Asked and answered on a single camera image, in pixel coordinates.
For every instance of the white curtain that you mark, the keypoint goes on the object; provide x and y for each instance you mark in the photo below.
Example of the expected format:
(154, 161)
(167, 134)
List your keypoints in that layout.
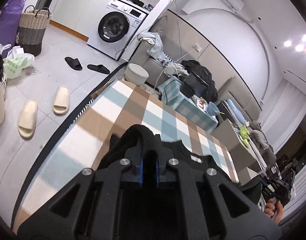
(287, 110)

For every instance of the black air fryer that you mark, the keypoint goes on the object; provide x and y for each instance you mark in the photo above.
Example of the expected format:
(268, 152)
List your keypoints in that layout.
(196, 82)

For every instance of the wall socket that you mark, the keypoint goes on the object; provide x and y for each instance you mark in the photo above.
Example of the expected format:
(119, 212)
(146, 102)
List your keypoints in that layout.
(197, 47)

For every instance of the woven laundry basket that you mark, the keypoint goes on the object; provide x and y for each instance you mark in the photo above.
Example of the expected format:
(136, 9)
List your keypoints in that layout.
(30, 32)

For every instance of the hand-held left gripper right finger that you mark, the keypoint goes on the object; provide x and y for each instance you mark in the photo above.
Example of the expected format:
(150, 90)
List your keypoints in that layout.
(158, 175)

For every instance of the black slipper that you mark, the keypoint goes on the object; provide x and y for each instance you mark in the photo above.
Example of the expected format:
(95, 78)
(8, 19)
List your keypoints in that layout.
(73, 63)
(98, 68)

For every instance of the blue pillow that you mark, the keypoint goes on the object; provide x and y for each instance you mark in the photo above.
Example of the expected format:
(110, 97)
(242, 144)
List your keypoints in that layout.
(235, 110)

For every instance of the beige low cabinet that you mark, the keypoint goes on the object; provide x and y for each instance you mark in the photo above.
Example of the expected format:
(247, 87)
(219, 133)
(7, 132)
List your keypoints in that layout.
(232, 150)

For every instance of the purple bag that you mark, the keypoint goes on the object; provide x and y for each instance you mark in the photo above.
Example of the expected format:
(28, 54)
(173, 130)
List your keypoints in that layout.
(8, 22)

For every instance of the white grey cloth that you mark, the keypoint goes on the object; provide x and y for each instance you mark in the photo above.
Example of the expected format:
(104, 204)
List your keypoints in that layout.
(176, 69)

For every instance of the white washing machine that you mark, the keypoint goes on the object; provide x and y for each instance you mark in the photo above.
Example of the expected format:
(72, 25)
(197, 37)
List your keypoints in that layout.
(113, 30)

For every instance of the green plush toy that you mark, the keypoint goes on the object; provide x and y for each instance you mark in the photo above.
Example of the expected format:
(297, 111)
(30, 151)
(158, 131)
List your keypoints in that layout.
(244, 132)

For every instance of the white lower kitchen cabinets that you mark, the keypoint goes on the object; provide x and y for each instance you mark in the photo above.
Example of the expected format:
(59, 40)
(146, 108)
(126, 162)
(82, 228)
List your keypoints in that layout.
(73, 7)

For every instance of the black bag on table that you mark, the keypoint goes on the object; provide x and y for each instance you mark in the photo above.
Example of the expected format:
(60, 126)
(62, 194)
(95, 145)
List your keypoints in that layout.
(207, 80)

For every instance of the black knit sweater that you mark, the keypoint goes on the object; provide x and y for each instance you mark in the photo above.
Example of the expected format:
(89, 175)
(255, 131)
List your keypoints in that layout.
(143, 132)

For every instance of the person's right hand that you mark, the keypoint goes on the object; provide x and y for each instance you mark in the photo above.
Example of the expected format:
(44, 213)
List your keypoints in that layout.
(280, 212)

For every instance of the side table with checked cloth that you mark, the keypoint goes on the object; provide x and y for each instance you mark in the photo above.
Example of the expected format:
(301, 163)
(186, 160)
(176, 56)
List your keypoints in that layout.
(187, 112)

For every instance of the blue bowl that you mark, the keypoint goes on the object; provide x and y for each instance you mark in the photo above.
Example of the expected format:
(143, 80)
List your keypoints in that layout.
(212, 110)

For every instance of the food tray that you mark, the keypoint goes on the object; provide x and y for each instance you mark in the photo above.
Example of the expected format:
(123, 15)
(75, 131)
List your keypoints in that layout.
(202, 103)

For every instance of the grey sofa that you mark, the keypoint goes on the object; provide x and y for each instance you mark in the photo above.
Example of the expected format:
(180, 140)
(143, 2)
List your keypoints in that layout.
(148, 67)

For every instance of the grey blanket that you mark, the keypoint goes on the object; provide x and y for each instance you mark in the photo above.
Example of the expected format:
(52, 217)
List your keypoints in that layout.
(262, 140)

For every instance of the grey upholstered bed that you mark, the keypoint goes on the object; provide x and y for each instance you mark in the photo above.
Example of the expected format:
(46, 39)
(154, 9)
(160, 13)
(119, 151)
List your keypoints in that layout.
(230, 92)

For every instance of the round white stool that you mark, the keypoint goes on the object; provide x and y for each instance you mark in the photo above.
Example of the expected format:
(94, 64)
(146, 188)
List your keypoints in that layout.
(136, 75)

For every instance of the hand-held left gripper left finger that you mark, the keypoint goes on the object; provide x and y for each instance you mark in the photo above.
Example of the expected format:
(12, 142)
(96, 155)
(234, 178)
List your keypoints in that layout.
(141, 172)

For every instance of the light blue cloth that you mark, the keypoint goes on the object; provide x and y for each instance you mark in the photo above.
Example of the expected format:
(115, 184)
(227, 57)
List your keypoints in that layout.
(156, 47)

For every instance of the beige slipper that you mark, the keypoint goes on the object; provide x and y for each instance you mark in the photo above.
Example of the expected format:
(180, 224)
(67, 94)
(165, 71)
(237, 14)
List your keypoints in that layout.
(28, 120)
(61, 101)

